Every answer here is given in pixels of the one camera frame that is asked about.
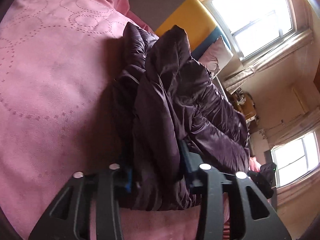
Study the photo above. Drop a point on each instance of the bright sliding window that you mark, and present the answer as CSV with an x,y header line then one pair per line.
x,y
257,12

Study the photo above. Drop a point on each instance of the grey padded bed rail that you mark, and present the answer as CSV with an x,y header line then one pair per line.
x,y
222,87

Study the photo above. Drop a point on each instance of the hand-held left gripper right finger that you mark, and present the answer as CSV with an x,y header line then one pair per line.
x,y
186,160

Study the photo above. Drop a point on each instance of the purple quilted puffer jacket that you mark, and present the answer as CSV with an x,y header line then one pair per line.
x,y
162,105

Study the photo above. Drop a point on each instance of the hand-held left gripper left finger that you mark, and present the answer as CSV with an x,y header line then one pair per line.
x,y
128,183

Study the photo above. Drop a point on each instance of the grey yellow blue headboard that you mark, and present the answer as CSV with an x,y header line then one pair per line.
x,y
180,17

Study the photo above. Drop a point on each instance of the white deer print pillow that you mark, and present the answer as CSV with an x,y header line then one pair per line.
x,y
220,52

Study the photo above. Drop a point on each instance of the small side window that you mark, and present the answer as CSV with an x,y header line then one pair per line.
x,y
295,160

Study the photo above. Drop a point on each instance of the pink dotted bedspread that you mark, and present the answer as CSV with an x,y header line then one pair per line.
x,y
50,92

